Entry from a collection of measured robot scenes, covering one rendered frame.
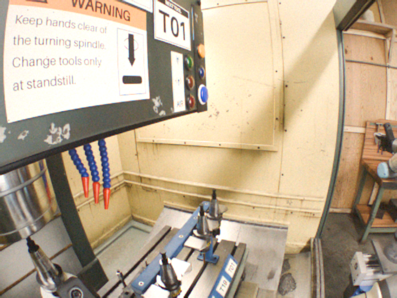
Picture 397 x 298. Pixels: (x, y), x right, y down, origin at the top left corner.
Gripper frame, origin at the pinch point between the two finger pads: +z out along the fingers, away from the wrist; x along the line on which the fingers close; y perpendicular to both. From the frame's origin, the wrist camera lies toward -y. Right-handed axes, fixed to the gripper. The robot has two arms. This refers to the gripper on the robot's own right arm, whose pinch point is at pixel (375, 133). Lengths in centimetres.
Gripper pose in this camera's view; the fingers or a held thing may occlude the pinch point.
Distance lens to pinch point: 139.3
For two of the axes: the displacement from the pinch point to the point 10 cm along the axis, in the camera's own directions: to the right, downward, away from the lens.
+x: 9.7, -1.3, -2.1
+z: 1.7, -2.7, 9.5
